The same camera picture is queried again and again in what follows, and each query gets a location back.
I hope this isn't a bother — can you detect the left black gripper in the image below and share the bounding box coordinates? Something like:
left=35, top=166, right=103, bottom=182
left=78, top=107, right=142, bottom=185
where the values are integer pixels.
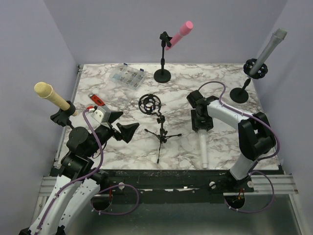
left=86, top=112, right=140, bottom=156

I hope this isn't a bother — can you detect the white grey-head microphone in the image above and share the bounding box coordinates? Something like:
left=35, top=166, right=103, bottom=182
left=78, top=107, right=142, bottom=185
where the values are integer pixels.
left=198, top=130, right=208, bottom=169

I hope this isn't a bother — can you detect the black tripod shock mount stand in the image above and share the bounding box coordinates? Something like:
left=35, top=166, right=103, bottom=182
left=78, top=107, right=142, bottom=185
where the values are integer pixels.
left=138, top=94, right=182, bottom=164

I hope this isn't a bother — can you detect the black clip stand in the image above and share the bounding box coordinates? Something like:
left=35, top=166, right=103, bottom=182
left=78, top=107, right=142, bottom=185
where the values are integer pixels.
left=50, top=100, right=76, bottom=129

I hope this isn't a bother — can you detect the beige microphone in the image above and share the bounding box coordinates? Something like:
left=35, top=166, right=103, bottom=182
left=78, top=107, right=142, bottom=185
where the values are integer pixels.
left=34, top=82, right=70, bottom=111

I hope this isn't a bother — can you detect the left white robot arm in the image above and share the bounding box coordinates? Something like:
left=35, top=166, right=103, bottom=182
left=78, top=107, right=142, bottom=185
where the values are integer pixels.
left=20, top=108, right=139, bottom=235

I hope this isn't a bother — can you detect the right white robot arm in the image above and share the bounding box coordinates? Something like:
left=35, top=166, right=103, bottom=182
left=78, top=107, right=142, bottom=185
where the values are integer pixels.
left=187, top=90, right=276, bottom=192

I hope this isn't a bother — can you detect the black round base stand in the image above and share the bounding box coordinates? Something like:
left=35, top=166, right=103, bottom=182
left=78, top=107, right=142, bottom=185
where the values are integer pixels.
left=154, top=31, right=172, bottom=83

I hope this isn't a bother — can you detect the pink microphone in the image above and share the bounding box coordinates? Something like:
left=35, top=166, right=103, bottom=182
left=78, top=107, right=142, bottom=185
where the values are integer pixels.
left=165, top=21, right=194, bottom=50

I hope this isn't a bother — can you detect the grey slim microphone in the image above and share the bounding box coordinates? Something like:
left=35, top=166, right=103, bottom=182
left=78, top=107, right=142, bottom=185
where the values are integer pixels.
left=249, top=28, right=288, bottom=79

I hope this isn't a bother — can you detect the clear plastic screw box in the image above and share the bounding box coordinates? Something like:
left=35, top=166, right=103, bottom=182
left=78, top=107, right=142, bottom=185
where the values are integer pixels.
left=109, top=63, right=147, bottom=91

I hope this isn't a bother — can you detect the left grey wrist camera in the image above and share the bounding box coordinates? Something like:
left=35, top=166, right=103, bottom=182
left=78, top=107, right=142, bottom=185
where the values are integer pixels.
left=91, top=105, right=111, bottom=125

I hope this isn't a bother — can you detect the red handled adjustable wrench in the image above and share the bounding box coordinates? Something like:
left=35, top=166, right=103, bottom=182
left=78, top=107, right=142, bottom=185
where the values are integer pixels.
left=88, top=93, right=105, bottom=107

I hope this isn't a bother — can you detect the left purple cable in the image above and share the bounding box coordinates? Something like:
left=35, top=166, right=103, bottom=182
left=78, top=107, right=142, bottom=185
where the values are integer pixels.
left=36, top=107, right=141, bottom=233

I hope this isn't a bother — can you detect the black shock mount desk stand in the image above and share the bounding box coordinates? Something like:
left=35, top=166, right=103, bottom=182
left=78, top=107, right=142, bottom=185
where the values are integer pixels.
left=229, top=58, right=268, bottom=104

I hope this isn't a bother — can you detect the black front mounting rail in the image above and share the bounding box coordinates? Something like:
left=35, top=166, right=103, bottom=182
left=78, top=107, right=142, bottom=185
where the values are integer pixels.
left=48, top=166, right=287, bottom=205

